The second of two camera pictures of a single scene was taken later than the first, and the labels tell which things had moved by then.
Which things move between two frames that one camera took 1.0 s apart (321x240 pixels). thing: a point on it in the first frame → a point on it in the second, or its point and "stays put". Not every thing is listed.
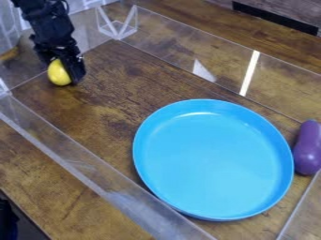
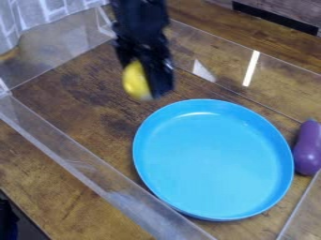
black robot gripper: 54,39 → 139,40
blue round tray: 212,159 stays put
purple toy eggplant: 308,151 stays put
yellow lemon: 58,73 → 134,80
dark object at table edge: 10,220 stays put
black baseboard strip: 274,18 stays put
